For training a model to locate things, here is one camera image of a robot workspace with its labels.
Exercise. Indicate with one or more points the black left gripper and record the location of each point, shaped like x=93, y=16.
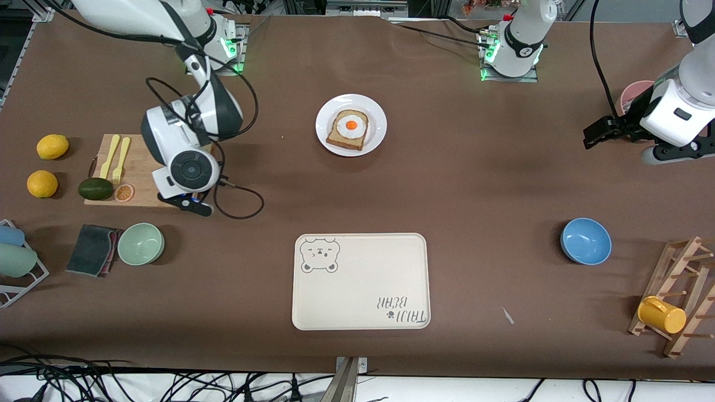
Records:
x=624, y=126

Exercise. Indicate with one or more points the white tape scrap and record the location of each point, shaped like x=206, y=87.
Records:
x=508, y=315

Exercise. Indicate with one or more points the wooden cup rack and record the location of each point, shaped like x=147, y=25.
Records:
x=690, y=268

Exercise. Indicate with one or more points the white round plate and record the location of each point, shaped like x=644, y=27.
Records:
x=377, y=120

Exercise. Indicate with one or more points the fried egg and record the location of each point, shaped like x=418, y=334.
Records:
x=351, y=125

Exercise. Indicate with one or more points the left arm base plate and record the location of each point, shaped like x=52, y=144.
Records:
x=533, y=79

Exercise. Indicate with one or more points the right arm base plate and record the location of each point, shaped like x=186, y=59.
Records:
x=241, y=61

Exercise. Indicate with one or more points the yellow plastic fork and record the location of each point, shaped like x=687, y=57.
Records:
x=120, y=159

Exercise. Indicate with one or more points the blue bowl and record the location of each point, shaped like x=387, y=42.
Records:
x=586, y=241

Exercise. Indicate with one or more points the pale green bowl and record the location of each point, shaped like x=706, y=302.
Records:
x=141, y=244

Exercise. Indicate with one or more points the cream bear print tray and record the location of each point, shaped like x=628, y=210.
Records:
x=368, y=285

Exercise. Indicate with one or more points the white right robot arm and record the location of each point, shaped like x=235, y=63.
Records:
x=167, y=128

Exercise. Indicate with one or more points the yellow lemon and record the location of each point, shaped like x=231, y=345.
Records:
x=52, y=147

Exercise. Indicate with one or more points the yellow plastic knife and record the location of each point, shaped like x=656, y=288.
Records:
x=110, y=153

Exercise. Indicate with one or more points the aluminium frame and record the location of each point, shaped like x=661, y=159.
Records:
x=363, y=6

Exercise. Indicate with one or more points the pink bowl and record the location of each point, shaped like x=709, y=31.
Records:
x=634, y=92

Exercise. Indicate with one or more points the light blue cup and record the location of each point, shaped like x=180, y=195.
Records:
x=10, y=235

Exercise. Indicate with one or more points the wooden cutting board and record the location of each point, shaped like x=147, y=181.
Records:
x=139, y=192

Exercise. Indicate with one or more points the dark green avocado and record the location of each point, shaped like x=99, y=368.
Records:
x=95, y=189

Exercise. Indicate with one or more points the orange slice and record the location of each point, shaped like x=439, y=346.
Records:
x=124, y=193

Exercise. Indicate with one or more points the round orange-yellow citrus fruit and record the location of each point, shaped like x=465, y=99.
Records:
x=42, y=184

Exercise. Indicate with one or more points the yellow cup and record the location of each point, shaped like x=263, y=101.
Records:
x=662, y=315

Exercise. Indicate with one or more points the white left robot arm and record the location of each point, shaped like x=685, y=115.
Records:
x=678, y=106

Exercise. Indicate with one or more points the toast slice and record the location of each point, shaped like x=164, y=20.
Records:
x=335, y=137

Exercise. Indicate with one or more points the grey folded cloth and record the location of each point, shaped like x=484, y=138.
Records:
x=89, y=250

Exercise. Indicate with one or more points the pale green cup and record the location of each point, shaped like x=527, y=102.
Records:
x=17, y=261

